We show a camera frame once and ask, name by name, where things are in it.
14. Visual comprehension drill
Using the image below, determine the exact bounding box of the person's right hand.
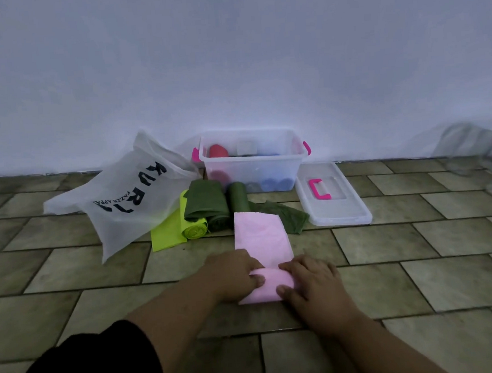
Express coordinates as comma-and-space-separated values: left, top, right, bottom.
273, 250, 361, 344

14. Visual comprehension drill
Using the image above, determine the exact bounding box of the person's left hand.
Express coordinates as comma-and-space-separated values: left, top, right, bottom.
196, 247, 268, 306

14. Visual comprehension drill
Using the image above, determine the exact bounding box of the pink plastic bag roll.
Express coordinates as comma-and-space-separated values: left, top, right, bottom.
230, 208, 298, 306

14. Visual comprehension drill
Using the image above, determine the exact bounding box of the person's left forearm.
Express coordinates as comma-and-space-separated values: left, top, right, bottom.
121, 275, 234, 373

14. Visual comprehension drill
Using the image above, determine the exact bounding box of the person's right forearm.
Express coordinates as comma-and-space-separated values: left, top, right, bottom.
322, 304, 453, 373

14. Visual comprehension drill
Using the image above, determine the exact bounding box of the dark green plastic bag roll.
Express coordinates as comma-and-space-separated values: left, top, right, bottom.
227, 176, 312, 240
180, 177, 232, 235

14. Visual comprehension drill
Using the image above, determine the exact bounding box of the blue plastic bag roll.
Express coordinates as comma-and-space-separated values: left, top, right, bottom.
259, 176, 296, 193

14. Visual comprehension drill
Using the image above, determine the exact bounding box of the yellow-green plastic bag roll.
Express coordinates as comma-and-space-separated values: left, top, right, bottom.
147, 188, 210, 253

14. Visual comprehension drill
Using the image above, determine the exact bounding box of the clear plastic storage box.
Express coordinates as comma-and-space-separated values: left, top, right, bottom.
189, 123, 315, 199

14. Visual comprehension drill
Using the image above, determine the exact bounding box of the red plastic bag roll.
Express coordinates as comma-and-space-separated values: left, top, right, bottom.
207, 143, 230, 159

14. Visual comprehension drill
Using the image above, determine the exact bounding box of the white printed plastic bag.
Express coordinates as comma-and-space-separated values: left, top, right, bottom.
38, 126, 208, 269

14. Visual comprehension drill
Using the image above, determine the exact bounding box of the black sleeve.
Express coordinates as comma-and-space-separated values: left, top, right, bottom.
0, 317, 165, 373

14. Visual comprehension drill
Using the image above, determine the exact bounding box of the clear crumpled plastic bag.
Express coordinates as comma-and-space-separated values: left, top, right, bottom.
429, 119, 492, 179

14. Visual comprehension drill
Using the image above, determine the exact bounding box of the clear lid with pink handle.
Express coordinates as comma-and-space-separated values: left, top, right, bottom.
293, 157, 374, 231

